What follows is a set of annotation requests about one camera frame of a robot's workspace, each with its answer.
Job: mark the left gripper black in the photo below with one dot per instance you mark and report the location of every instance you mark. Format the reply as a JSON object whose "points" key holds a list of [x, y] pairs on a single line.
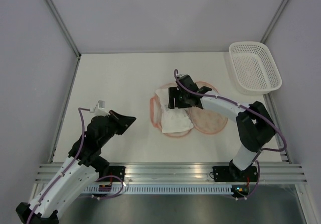
{"points": [[123, 122]]}

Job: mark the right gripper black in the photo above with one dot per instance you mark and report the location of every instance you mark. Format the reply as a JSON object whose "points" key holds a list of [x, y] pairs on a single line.
{"points": [[173, 92]]}

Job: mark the white bra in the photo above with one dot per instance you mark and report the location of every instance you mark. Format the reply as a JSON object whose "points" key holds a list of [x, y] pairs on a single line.
{"points": [[173, 122]]}

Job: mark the floral mesh laundry bag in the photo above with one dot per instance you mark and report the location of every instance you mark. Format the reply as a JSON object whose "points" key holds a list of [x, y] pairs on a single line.
{"points": [[204, 121]]}

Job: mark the white perforated plastic basket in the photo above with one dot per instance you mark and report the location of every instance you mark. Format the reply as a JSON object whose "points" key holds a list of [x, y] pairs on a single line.
{"points": [[253, 69]]}

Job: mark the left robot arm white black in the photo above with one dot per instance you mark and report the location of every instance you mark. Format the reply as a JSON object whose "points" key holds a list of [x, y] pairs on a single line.
{"points": [[82, 167]]}

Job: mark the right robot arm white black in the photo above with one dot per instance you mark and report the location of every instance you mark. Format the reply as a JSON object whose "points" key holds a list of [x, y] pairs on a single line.
{"points": [[254, 124]]}

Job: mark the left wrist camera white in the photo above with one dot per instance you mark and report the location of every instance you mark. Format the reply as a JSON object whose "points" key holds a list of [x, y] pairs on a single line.
{"points": [[99, 109]]}

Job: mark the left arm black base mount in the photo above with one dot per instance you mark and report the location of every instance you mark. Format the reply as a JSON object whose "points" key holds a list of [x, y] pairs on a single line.
{"points": [[114, 171]]}

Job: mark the aluminium mounting rail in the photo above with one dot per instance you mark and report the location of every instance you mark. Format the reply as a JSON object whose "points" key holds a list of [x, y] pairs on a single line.
{"points": [[198, 173]]}

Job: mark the white slotted cable duct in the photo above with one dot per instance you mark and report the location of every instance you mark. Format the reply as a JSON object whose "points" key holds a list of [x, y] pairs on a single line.
{"points": [[161, 189]]}

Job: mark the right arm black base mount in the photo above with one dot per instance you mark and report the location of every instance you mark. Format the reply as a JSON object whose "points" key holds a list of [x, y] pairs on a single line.
{"points": [[233, 174]]}

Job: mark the right aluminium frame post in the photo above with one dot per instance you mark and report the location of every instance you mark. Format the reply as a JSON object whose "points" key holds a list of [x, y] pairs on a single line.
{"points": [[283, 4]]}

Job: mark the aluminium frame post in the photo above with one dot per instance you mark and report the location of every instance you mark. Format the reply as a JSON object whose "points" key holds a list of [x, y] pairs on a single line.
{"points": [[62, 26], [283, 4]]}

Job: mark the left aluminium frame post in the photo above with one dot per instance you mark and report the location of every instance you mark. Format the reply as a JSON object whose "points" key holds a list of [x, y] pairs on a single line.
{"points": [[62, 26]]}

